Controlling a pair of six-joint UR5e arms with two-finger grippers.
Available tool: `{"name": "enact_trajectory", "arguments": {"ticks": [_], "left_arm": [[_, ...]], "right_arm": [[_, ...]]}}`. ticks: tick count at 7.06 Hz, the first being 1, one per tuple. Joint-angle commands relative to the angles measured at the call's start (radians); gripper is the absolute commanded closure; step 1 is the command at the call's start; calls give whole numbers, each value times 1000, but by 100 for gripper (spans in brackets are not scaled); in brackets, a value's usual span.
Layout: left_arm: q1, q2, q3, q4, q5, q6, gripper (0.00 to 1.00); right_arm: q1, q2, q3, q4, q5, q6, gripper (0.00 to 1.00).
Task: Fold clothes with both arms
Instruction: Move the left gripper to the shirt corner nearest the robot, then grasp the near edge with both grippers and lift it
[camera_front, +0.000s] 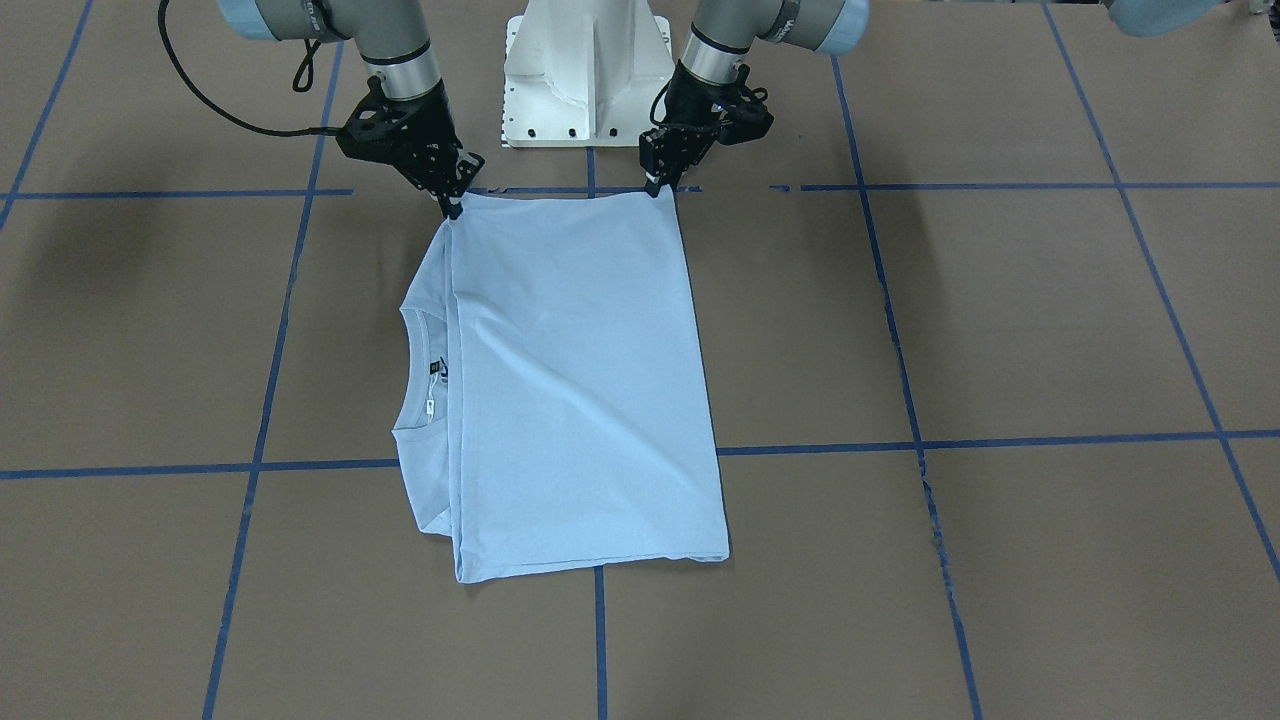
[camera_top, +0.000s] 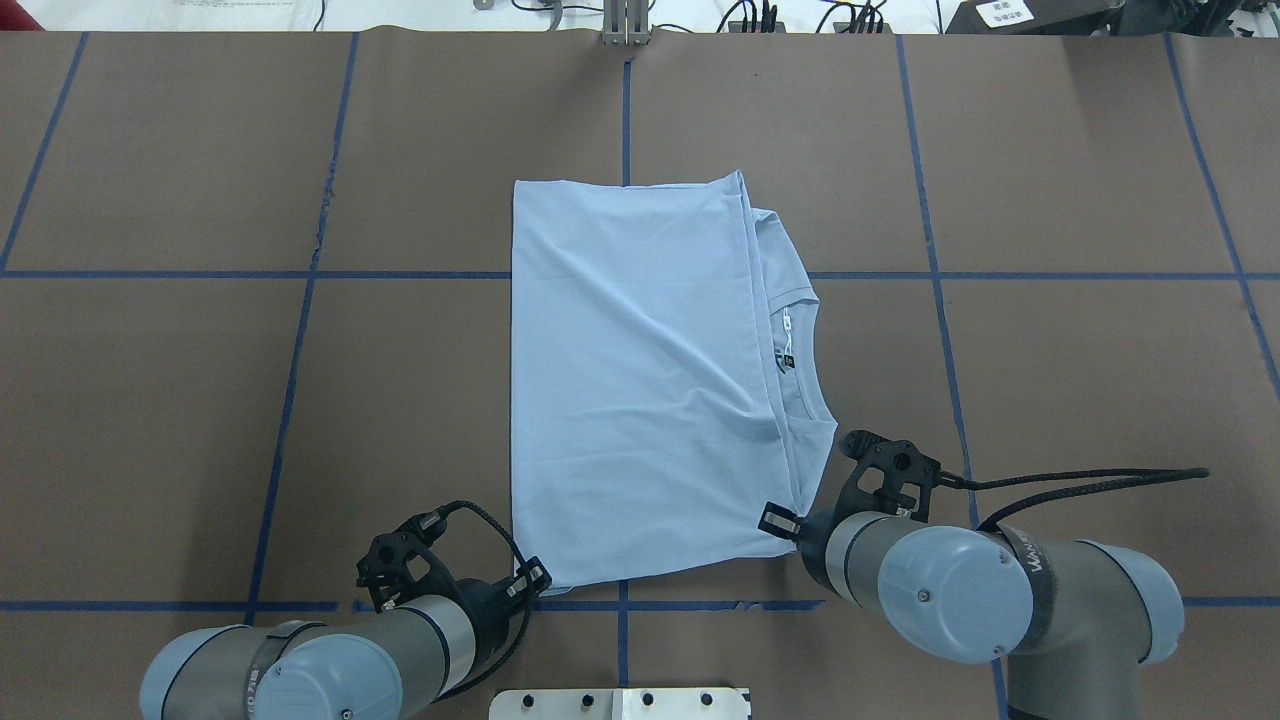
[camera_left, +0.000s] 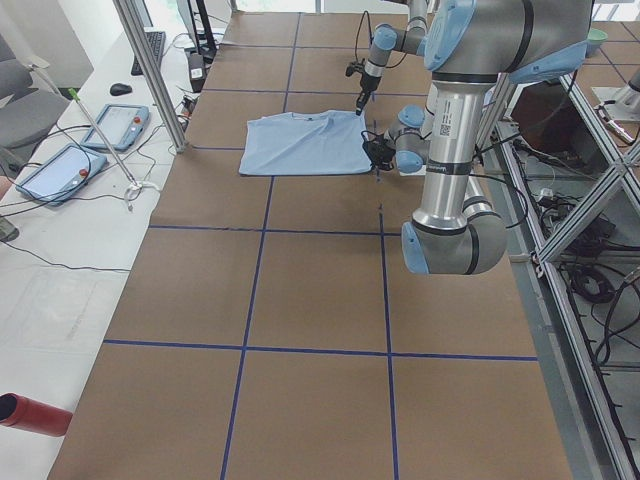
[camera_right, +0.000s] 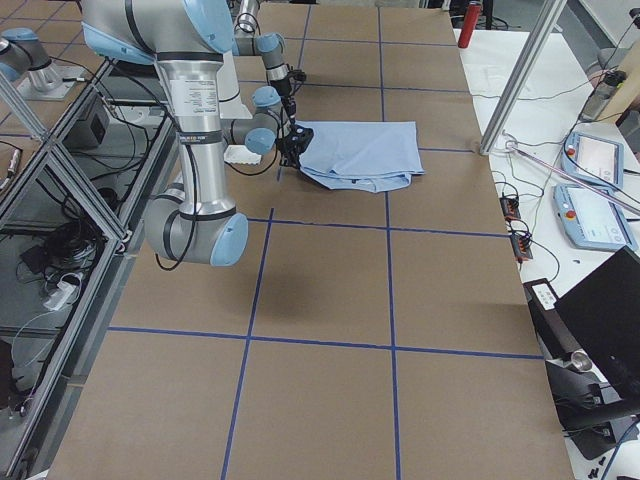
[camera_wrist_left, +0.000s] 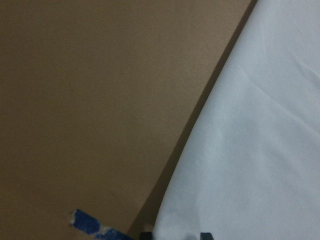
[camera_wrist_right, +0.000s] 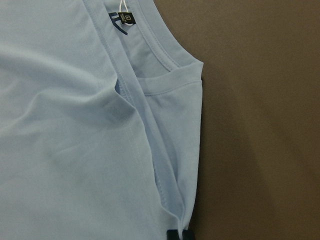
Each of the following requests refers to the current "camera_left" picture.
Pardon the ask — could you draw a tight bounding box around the red water bottle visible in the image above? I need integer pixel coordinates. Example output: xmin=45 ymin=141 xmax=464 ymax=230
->
xmin=1 ymin=393 xmax=73 ymax=437

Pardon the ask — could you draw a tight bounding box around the grey office chair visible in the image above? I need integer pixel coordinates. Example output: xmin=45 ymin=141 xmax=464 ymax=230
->
xmin=1 ymin=38 xmax=68 ymax=178

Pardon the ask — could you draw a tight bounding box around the black computer mouse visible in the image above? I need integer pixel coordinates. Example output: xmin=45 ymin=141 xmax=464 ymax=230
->
xmin=109 ymin=83 xmax=133 ymax=97

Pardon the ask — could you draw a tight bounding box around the lower teach pendant tablet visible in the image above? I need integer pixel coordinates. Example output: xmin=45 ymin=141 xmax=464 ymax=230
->
xmin=16 ymin=144 xmax=107 ymax=206

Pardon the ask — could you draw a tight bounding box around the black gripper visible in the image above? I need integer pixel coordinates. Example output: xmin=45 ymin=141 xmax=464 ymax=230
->
xmin=369 ymin=142 xmax=395 ymax=170
xmin=355 ymin=73 xmax=381 ymax=116

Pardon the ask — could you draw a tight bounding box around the light blue t-shirt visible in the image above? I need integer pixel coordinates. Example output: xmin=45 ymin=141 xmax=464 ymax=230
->
xmin=239 ymin=110 xmax=371 ymax=176

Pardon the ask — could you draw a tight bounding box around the teach pendant tablet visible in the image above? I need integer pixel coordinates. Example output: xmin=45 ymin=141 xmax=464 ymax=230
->
xmin=16 ymin=144 xmax=107 ymax=206
xmin=95 ymin=104 xmax=150 ymax=152

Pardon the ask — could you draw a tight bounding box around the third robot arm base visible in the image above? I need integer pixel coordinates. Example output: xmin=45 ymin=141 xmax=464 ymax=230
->
xmin=592 ymin=71 xmax=639 ymax=123

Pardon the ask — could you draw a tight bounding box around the aluminium frame post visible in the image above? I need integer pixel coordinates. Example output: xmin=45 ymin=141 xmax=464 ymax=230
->
xmin=113 ymin=0 xmax=187 ymax=153

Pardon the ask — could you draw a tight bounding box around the long metal grabber stick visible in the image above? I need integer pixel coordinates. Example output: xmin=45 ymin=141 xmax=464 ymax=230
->
xmin=68 ymin=89 xmax=161 ymax=211

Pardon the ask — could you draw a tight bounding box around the upper teach pendant tablet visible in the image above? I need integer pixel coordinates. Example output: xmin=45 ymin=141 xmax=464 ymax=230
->
xmin=95 ymin=104 xmax=150 ymax=152

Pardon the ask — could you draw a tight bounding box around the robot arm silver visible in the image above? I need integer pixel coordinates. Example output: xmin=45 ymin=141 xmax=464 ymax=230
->
xmin=345 ymin=0 xmax=433 ymax=116
xmin=387 ymin=1 xmax=593 ymax=275

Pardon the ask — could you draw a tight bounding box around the aluminium frame cage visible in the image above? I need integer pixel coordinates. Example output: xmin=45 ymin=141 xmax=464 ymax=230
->
xmin=482 ymin=64 xmax=639 ymax=479

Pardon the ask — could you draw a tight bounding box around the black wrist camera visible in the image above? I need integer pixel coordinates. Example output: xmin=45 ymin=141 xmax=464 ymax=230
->
xmin=361 ymin=130 xmax=387 ymax=163
xmin=345 ymin=60 xmax=365 ymax=77

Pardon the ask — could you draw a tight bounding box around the black keyboard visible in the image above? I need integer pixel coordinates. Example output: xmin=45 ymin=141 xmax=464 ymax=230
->
xmin=130 ymin=31 xmax=167 ymax=77

